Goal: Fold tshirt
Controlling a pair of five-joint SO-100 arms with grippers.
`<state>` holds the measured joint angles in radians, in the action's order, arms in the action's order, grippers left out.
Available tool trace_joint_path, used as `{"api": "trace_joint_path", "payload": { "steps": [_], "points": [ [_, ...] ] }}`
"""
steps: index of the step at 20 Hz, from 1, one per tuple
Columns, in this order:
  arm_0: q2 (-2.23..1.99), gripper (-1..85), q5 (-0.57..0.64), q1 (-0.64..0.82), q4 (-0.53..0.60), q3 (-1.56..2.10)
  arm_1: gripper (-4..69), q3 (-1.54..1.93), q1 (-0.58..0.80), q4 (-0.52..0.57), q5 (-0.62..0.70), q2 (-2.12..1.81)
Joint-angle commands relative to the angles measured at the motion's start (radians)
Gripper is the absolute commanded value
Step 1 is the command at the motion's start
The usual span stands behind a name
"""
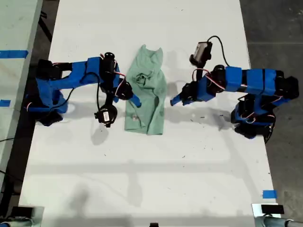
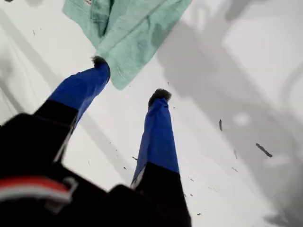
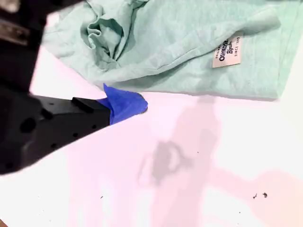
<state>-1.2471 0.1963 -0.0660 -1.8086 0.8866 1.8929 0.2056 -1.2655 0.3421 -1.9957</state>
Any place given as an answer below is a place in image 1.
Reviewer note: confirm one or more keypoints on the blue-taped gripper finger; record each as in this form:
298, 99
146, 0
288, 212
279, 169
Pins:
187, 103
133, 102
178, 99
136, 99

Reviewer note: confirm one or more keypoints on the pale green T-shirt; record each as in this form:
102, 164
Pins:
154, 113

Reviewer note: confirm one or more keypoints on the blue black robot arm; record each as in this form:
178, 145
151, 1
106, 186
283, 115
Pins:
92, 66
255, 80

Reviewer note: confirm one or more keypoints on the black metal strut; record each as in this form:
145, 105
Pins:
45, 24

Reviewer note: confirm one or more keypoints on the long blue tape strip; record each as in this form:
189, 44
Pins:
11, 54

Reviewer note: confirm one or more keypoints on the square blue tape piece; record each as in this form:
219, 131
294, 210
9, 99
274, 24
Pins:
269, 194

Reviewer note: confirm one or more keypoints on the small black clamp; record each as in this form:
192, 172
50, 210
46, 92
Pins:
154, 225

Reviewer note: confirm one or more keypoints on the white metal plate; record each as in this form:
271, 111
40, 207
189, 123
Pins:
256, 209

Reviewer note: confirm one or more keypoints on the pale grey side table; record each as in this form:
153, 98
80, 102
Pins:
16, 23

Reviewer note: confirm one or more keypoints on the small black box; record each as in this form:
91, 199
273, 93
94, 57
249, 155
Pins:
272, 209
22, 211

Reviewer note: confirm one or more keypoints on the grey metal plate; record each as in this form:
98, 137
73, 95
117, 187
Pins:
39, 216

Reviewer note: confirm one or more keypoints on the grey tube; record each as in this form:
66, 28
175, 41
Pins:
16, 223
277, 222

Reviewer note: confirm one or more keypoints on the black camera stalk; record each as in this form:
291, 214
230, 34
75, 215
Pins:
108, 99
201, 71

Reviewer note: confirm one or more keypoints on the black camera box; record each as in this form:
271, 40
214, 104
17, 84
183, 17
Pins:
201, 52
105, 116

